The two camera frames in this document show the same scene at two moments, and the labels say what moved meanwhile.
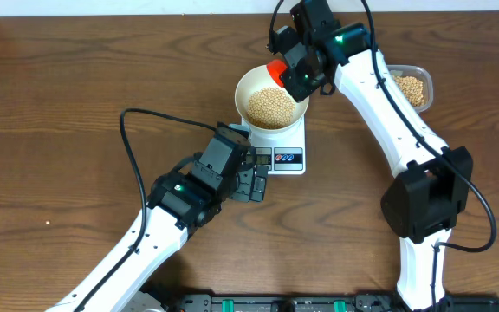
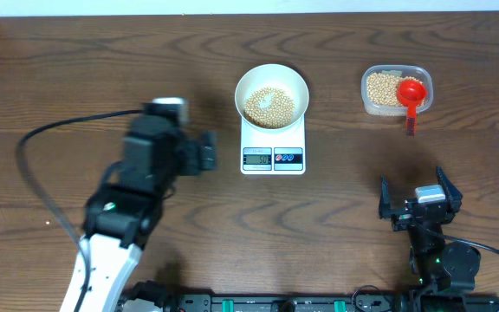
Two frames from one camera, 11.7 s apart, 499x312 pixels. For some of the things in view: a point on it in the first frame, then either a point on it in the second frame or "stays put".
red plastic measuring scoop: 275,68 to 411,93
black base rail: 322,303 stays put
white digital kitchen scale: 282,153 stays put
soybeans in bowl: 269,108 stays put
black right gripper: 298,91 to 400,220
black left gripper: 243,191 to 194,164
